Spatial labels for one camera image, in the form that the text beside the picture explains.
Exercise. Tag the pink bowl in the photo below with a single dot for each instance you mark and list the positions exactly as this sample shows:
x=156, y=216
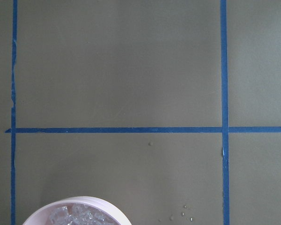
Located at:
x=40, y=216

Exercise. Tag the clear ice cubes pile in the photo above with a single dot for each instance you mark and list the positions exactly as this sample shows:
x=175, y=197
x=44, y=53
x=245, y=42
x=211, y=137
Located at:
x=79, y=214

